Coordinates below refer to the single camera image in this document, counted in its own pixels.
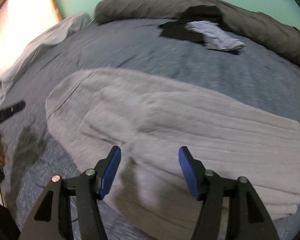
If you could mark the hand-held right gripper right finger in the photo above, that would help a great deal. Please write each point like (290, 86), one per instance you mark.
(188, 172)

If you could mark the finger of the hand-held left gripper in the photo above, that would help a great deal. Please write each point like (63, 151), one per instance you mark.
(12, 108)

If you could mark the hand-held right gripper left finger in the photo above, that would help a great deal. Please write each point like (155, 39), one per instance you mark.
(111, 171)

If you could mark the grey quilted sweater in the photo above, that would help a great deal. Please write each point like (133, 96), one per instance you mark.
(177, 130)

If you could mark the light grey bed sheet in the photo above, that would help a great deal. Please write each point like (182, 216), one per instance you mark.
(47, 40)

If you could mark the pink curtain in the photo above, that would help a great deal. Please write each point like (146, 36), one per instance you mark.
(20, 25)

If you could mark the blue striped cloth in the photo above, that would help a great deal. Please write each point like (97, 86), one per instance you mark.
(215, 36)

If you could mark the black garment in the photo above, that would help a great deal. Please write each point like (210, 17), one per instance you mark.
(180, 32)

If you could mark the dark grey rolled duvet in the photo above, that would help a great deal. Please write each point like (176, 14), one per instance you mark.
(265, 27)

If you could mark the wooden window frame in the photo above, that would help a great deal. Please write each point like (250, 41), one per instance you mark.
(55, 3)

